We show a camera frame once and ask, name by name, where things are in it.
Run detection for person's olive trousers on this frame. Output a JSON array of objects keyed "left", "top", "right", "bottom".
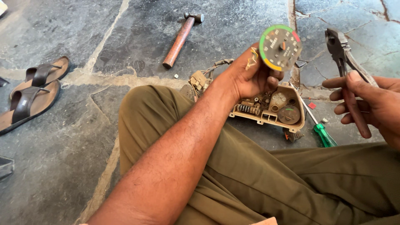
[{"left": 118, "top": 85, "right": 400, "bottom": 225}]

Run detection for beige wiring harness connector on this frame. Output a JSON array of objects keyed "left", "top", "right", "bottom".
[{"left": 188, "top": 58, "right": 235, "bottom": 94}]

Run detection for beige instrument cluster housing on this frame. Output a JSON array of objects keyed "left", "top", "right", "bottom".
[{"left": 229, "top": 81, "right": 305, "bottom": 133}]

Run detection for hammer with wooden handle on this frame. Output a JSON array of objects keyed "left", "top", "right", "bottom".
[{"left": 162, "top": 12, "right": 205, "bottom": 69}]

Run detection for green handled screwdriver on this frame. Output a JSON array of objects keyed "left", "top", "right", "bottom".
[{"left": 289, "top": 82, "right": 339, "bottom": 148}]

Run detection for small dark bracket part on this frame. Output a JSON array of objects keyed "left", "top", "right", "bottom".
[{"left": 282, "top": 127, "right": 304, "bottom": 143}]

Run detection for brown sandal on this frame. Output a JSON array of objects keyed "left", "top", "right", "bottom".
[
  {"left": 0, "top": 80, "right": 61, "bottom": 135},
  {"left": 9, "top": 56, "right": 70, "bottom": 100}
]

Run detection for person's left hand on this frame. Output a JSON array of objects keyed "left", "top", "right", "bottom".
[{"left": 217, "top": 43, "right": 285, "bottom": 104}]

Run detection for dark object at floor edge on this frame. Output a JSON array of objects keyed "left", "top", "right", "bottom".
[{"left": 0, "top": 156, "right": 15, "bottom": 180}]

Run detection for round gauge dial with wires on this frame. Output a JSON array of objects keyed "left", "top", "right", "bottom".
[{"left": 246, "top": 24, "right": 303, "bottom": 72}]

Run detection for person's right hand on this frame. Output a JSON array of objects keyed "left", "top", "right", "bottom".
[{"left": 322, "top": 70, "right": 400, "bottom": 150}]

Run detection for rusty pliers with brown handles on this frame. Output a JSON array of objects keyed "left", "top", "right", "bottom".
[{"left": 325, "top": 28, "right": 379, "bottom": 139}]

